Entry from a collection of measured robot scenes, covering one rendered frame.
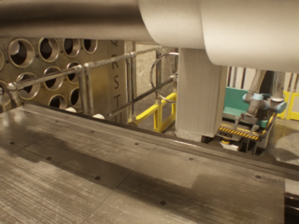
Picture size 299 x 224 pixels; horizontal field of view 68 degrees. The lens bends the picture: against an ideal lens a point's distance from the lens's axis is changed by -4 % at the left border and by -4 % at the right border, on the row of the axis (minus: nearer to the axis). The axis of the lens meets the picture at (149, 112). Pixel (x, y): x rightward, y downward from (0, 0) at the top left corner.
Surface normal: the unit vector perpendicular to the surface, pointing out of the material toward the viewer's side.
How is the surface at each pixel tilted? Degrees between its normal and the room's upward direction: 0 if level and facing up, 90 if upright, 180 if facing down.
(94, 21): 104
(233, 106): 90
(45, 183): 0
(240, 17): 115
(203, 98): 90
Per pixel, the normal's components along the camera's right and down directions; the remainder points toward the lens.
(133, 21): -0.45, 0.55
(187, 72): -0.47, 0.34
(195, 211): 0.00, -0.92
